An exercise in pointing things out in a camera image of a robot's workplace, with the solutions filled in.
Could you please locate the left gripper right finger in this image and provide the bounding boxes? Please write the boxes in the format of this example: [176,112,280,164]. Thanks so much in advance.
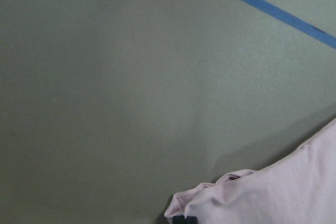
[185,216,197,224]

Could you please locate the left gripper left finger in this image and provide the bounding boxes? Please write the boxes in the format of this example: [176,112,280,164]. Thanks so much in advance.
[172,216,185,224]

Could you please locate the pink Snoopy t-shirt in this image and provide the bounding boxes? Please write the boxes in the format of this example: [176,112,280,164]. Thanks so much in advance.
[164,121,335,223]

